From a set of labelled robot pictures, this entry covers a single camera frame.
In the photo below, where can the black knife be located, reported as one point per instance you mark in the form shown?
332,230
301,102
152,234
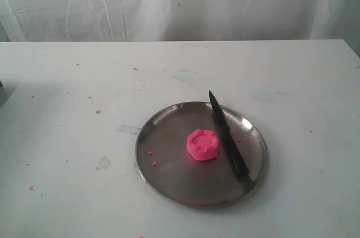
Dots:
239,166

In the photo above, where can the clear tape strip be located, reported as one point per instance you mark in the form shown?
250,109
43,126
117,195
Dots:
128,129

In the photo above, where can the white backdrop curtain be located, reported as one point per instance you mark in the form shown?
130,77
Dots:
179,20

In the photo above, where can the round steel plate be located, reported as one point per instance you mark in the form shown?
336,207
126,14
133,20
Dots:
169,169

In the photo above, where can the clear tape patch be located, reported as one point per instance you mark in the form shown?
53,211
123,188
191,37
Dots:
104,163

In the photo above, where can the pink clay lump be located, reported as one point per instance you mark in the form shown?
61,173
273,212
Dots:
203,145

